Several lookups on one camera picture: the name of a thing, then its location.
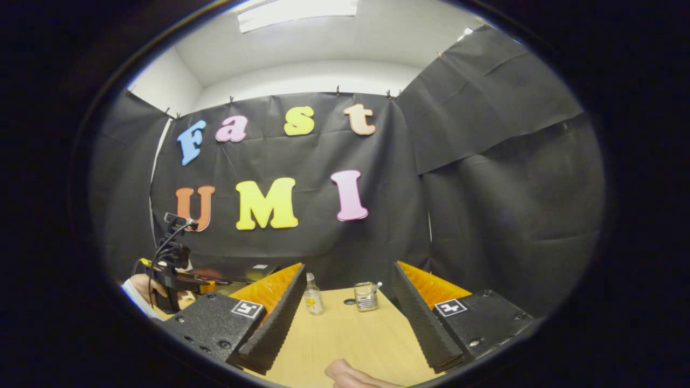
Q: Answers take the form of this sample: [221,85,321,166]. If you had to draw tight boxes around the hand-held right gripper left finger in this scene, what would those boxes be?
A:
[162,262,307,375]

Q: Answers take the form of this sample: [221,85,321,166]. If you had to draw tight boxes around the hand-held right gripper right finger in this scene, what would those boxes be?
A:
[392,261,534,373]

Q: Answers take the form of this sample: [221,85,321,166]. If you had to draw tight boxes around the black electric oven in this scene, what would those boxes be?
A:
[191,263,279,297]

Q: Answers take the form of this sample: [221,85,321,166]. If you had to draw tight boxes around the clear glass bottle yellow label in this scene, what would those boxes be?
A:
[303,273,324,316]

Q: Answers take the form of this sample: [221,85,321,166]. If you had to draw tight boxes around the clear ribbed glass cup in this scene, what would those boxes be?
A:
[354,281,379,312]

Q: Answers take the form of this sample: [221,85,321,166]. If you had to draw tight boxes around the black backdrop cloth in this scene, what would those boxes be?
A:
[89,26,604,318]

